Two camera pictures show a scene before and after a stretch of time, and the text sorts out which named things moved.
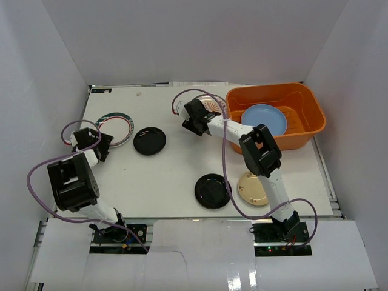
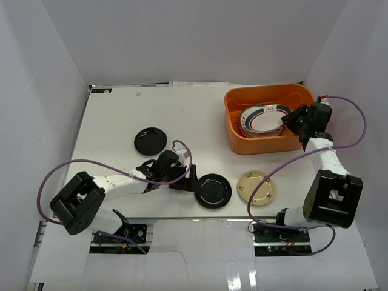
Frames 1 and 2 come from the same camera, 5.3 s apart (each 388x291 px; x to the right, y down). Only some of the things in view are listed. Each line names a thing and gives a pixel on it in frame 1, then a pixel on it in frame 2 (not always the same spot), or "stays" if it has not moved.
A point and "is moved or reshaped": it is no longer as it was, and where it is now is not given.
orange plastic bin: x=303 y=114 stays
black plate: x=211 y=191 stays
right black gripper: x=189 y=125 to x=290 y=119
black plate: x=150 y=141 stays
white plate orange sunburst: x=212 y=104 is moved or reshaped
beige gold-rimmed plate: x=251 y=189 stays
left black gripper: x=103 y=145 to x=188 y=179
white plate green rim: x=119 y=125 to x=265 y=118
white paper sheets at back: x=198 y=83 stays
